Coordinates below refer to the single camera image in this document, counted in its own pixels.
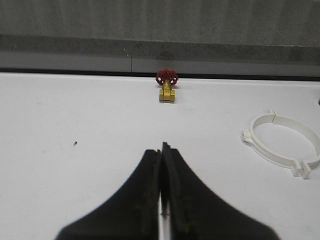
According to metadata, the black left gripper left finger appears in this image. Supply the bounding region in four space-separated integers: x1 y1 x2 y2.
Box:
56 150 161 240

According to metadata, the grey stone ledge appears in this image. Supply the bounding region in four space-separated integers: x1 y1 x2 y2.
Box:
0 0 320 66

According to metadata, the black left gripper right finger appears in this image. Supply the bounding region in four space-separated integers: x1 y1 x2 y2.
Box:
161 142 277 240

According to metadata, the brass valve red handwheel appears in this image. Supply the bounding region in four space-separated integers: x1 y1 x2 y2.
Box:
155 69 179 102

